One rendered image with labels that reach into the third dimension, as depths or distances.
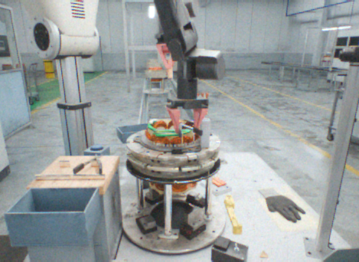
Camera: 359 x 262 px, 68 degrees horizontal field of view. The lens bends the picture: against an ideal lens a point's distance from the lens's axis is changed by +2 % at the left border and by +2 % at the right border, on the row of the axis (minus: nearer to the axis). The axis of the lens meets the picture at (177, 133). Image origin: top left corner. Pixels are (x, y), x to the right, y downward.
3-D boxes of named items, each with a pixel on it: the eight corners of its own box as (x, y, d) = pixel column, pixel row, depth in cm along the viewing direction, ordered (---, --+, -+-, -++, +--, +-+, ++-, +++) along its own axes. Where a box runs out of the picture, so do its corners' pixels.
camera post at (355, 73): (314, 251, 84) (352, 64, 66) (314, 245, 86) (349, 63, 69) (325, 253, 83) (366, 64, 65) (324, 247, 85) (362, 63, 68)
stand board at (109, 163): (104, 194, 66) (103, 186, 66) (27, 195, 66) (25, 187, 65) (119, 162, 85) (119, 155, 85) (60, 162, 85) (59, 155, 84)
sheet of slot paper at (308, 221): (331, 229, 94) (331, 227, 94) (279, 232, 92) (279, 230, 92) (287, 186, 123) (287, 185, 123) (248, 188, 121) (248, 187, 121)
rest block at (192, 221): (184, 225, 89) (184, 211, 88) (195, 218, 93) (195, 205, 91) (193, 231, 86) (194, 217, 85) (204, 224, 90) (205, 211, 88)
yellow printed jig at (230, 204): (243, 234, 91) (244, 226, 90) (233, 234, 91) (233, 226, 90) (231, 199, 112) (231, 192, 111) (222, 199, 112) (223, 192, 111)
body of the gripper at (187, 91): (208, 106, 72) (209, 78, 70) (173, 107, 69) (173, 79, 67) (199, 102, 78) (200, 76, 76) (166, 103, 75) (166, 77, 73)
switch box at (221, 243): (243, 273, 76) (244, 257, 74) (210, 260, 80) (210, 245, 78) (247, 258, 81) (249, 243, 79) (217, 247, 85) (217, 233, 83)
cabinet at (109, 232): (111, 276, 75) (103, 194, 67) (44, 276, 74) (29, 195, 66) (124, 230, 93) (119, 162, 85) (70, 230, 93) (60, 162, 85)
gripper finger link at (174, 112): (197, 135, 73) (197, 101, 71) (172, 137, 71) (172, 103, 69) (188, 129, 80) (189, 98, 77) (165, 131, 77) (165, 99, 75)
